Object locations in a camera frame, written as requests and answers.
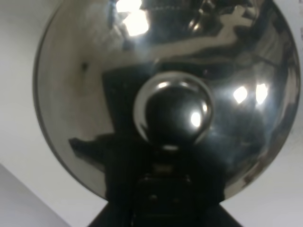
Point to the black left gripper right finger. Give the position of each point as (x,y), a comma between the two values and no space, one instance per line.
(216,216)

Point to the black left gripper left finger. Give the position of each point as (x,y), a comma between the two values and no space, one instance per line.
(112,216)

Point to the stainless steel teapot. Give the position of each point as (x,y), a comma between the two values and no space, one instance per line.
(191,95)

